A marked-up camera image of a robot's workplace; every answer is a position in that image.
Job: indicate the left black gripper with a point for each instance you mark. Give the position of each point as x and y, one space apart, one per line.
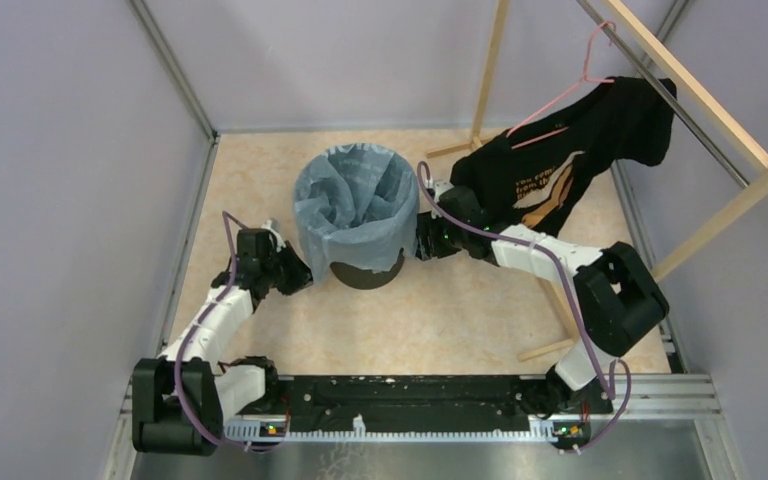
301 273

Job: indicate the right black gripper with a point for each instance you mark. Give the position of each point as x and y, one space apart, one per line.
426 244

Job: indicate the light blue plastic trash bag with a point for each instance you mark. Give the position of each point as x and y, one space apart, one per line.
356 204

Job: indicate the black plastic trash bin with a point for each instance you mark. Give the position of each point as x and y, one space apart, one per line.
363 279

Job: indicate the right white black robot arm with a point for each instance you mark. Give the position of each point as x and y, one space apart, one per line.
612 295

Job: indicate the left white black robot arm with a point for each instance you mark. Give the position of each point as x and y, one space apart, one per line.
183 397

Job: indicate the black printed t-shirt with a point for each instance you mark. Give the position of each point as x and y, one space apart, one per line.
537 174

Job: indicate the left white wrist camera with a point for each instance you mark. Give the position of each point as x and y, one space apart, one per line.
273 226

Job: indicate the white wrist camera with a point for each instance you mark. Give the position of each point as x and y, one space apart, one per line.
273 226
439 188

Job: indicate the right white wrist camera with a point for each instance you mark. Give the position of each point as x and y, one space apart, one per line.
439 188

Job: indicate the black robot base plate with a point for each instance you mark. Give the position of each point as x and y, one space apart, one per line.
414 404

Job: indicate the grey cable duct rail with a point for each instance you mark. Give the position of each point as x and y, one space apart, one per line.
256 431

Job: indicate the metal clothes rail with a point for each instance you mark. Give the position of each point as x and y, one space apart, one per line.
655 53

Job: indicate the wooden clothes rack frame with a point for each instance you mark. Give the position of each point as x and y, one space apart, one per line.
719 297

